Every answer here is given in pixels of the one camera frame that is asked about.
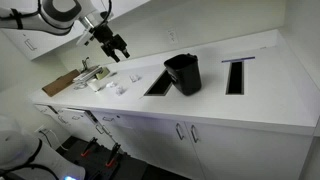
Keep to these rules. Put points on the low white wall outlet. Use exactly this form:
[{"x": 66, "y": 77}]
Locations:
[{"x": 41, "y": 128}]

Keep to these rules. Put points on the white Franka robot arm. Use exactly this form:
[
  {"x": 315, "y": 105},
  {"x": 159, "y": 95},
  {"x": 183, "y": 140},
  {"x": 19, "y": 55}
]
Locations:
[{"x": 33, "y": 25}]

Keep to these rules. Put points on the small metal stand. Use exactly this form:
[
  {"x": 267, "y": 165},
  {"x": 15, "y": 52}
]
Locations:
[{"x": 85, "y": 64}]

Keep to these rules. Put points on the brown cutting board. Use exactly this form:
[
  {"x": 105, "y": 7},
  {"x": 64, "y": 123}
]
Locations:
[{"x": 60, "y": 83}]

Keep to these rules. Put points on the black plastic waste bin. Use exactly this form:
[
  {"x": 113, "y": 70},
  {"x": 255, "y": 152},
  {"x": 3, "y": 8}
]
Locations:
[{"x": 185, "y": 76}]

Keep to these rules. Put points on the purple label strip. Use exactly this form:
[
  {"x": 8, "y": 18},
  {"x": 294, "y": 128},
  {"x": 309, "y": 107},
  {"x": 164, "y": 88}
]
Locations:
[{"x": 238, "y": 59}]

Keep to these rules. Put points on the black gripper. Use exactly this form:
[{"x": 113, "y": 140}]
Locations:
[{"x": 111, "y": 41}]

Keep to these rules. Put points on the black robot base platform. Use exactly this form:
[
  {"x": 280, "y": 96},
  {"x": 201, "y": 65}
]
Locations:
[{"x": 96, "y": 166}]

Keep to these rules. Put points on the white cabinet door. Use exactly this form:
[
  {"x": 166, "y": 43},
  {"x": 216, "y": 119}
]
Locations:
[
  {"x": 128, "y": 6},
  {"x": 246, "y": 156},
  {"x": 65, "y": 41},
  {"x": 74, "y": 129},
  {"x": 41, "y": 48},
  {"x": 125, "y": 141},
  {"x": 156, "y": 146},
  {"x": 87, "y": 131}
]

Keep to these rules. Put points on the crumpled white paper ball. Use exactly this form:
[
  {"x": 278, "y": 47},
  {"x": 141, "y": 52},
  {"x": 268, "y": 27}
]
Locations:
[
  {"x": 120, "y": 90},
  {"x": 111, "y": 85},
  {"x": 134, "y": 78}
]

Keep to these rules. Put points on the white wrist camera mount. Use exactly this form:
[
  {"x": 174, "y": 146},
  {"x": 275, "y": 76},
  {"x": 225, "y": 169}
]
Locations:
[{"x": 85, "y": 36}]

